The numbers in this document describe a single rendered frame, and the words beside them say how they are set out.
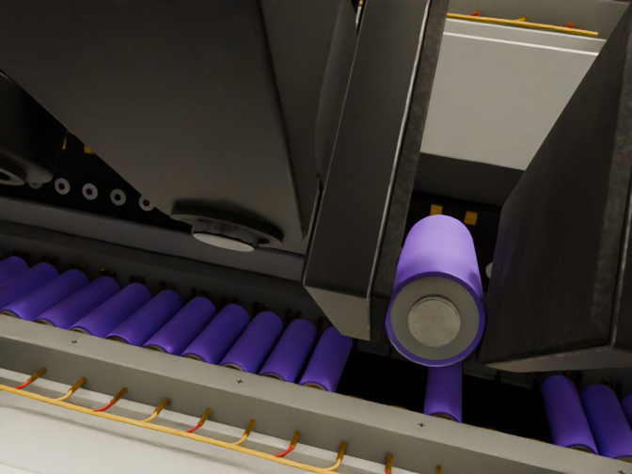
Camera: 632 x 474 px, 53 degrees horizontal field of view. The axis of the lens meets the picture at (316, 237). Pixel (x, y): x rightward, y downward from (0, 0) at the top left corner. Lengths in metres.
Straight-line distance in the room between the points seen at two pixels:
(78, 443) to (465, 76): 0.22
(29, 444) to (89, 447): 0.02
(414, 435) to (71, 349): 0.16
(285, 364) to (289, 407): 0.04
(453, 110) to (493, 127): 0.02
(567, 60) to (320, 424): 0.17
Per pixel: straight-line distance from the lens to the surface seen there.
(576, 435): 0.33
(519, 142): 0.25
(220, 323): 0.35
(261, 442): 0.29
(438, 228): 0.15
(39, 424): 0.31
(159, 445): 0.30
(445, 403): 0.32
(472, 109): 0.25
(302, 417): 0.29
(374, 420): 0.28
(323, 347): 0.34
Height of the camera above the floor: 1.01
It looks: 3 degrees up
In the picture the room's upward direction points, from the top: 12 degrees clockwise
